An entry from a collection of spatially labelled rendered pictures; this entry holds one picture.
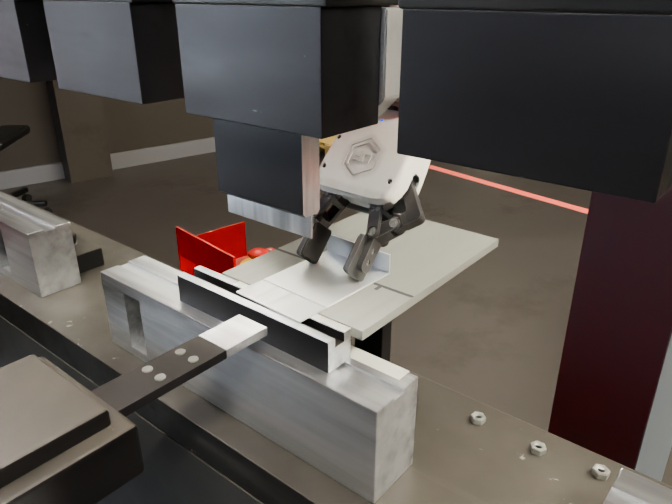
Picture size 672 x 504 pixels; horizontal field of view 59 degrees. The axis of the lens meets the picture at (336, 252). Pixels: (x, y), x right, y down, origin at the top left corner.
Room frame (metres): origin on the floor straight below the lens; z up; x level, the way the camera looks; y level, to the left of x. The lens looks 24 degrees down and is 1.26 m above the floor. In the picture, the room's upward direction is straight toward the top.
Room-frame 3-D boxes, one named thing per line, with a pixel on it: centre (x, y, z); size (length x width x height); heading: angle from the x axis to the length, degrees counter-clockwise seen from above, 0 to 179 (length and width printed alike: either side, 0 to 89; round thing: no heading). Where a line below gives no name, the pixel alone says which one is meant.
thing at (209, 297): (0.49, 0.07, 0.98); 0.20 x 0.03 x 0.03; 51
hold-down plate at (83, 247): (0.90, 0.49, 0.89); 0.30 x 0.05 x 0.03; 51
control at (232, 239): (1.06, 0.19, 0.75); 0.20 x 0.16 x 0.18; 43
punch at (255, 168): (0.47, 0.06, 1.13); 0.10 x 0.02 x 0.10; 51
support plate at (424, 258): (0.59, -0.04, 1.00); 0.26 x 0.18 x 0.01; 141
